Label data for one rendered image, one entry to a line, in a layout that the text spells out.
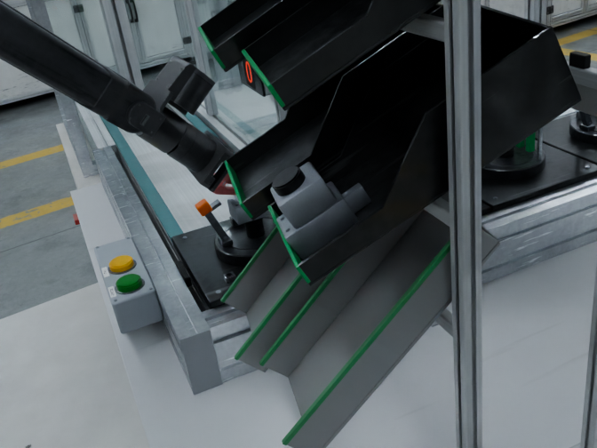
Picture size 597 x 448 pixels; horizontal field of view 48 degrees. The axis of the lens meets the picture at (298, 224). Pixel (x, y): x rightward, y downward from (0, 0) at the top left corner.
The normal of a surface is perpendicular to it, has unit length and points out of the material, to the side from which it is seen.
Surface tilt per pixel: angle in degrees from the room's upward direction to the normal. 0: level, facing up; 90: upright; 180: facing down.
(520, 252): 90
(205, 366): 90
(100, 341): 0
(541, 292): 0
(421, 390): 0
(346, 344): 45
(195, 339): 90
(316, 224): 90
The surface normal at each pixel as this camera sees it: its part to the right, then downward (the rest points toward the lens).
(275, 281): -0.77, -0.47
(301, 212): 0.23, 0.43
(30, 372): -0.13, -0.87
